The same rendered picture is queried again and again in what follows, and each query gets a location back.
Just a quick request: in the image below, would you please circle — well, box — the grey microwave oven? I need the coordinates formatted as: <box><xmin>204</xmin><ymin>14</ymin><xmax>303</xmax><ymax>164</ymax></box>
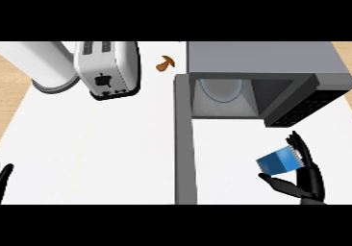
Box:
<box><xmin>185</xmin><ymin>41</ymin><xmax>352</xmax><ymax>129</ymax></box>

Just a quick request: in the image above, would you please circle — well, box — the grey microwave door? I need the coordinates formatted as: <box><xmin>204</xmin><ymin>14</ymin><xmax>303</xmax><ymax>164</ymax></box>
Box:
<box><xmin>172</xmin><ymin>73</ymin><xmax>198</xmax><ymax>206</ymax></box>

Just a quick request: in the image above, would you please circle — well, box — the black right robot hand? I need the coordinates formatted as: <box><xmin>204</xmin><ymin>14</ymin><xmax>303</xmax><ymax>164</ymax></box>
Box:
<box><xmin>258</xmin><ymin>130</ymin><xmax>329</xmax><ymax>206</ymax></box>

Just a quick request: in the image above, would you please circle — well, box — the brown mushroom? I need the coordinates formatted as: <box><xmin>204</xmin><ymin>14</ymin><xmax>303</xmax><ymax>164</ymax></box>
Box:
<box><xmin>156</xmin><ymin>55</ymin><xmax>176</xmax><ymax>73</ymax></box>

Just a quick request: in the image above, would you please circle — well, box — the silver toaster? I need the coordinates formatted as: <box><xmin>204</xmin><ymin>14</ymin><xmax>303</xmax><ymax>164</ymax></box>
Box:
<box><xmin>73</xmin><ymin>41</ymin><xmax>142</xmax><ymax>102</ymax></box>

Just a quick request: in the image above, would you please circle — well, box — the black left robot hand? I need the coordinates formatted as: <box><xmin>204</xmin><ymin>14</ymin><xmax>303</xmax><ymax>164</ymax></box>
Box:
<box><xmin>0</xmin><ymin>160</ymin><xmax>16</xmax><ymax>206</ymax></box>

